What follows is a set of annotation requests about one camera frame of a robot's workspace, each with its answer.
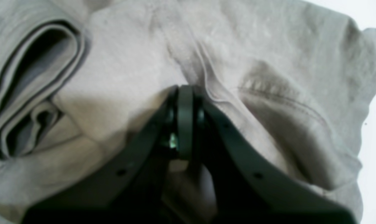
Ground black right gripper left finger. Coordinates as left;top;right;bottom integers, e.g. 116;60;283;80
22;86;178;224

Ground mauve T-shirt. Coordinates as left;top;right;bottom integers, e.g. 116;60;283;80
0;0;376;224

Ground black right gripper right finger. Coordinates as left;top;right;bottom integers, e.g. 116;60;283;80
178;86;355;224

